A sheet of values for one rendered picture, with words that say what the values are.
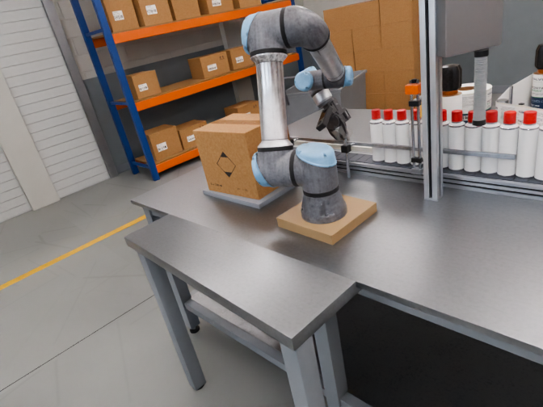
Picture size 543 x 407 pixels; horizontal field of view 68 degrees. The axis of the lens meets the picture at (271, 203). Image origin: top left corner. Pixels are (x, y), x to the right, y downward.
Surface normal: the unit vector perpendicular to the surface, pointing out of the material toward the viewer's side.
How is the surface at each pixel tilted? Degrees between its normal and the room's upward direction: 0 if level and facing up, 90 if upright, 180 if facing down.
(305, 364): 90
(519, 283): 0
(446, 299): 0
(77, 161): 90
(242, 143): 90
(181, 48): 90
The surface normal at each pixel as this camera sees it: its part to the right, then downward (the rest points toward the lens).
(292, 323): -0.18, -0.89
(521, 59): -0.71, 0.42
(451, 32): 0.19, 0.39
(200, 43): 0.68, 0.19
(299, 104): -0.44, 0.51
